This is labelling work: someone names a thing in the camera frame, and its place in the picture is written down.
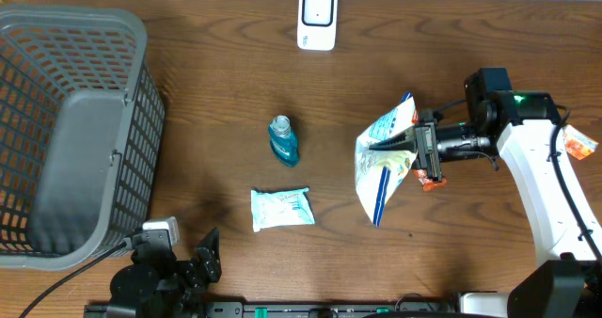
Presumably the small orange snack packet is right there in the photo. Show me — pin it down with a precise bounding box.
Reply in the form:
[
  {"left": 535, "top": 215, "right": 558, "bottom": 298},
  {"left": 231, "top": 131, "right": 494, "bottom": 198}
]
[{"left": 562, "top": 124, "right": 598, "bottom": 160}]

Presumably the red chocolate bar wrapper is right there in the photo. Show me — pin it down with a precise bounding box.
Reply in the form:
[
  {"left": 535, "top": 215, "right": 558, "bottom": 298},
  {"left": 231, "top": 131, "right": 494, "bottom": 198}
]
[{"left": 413, "top": 169, "right": 447, "bottom": 192}]

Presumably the white barcode scanner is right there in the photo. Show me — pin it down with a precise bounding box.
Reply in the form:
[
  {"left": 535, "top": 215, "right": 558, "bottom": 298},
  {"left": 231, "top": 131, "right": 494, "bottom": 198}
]
[{"left": 296, "top": 0, "right": 339, "bottom": 51}]

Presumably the yellow snack bag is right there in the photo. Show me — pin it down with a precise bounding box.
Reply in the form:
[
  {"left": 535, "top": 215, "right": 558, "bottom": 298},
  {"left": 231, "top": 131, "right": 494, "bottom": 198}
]
[{"left": 355, "top": 92, "right": 417, "bottom": 227}]

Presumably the black right camera cable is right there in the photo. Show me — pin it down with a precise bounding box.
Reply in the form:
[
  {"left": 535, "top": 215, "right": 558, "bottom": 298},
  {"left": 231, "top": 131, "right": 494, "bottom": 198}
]
[{"left": 547, "top": 103, "right": 602, "bottom": 262}]

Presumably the black left camera cable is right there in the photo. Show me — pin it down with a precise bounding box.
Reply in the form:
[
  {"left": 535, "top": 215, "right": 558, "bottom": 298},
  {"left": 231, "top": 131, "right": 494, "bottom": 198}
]
[{"left": 17, "top": 235, "right": 142, "bottom": 318}]

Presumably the white tissue pack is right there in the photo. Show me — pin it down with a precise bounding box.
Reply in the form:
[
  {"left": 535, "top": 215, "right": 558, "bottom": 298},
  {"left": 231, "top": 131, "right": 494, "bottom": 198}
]
[{"left": 250, "top": 187, "right": 315, "bottom": 232}]

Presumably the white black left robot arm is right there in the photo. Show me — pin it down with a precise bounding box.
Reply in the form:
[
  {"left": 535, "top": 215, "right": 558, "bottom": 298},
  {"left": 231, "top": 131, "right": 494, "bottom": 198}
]
[{"left": 105, "top": 228, "right": 222, "bottom": 318}]

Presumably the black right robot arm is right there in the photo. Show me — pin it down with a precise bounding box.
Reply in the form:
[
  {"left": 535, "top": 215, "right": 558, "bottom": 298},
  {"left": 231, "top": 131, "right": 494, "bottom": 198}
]
[{"left": 355, "top": 68, "right": 601, "bottom": 317}]

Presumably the blue mouthwash bottle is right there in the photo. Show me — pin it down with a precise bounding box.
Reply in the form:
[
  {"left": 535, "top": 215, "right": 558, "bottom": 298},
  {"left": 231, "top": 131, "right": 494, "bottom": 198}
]
[{"left": 268, "top": 115, "right": 299, "bottom": 167}]

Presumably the grey plastic basket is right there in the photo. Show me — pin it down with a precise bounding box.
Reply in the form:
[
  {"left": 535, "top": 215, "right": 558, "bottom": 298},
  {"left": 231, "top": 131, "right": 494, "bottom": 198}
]
[{"left": 1, "top": 5, "right": 166, "bottom": 271}]

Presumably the black camera cable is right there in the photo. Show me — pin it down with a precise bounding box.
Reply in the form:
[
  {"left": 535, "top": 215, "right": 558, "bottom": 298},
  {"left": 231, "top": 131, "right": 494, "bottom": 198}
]
[
  {"left": 547, "top": 103, "right": 602, "bottom": 262},
  {"left": 17, "top": 235, "right": 142, "bottom": 318}
]

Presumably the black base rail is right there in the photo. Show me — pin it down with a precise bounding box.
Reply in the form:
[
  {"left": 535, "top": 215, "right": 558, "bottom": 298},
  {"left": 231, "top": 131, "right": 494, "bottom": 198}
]
[{"left": 83, "top": 299, "right": 456, "bottom": 318}]

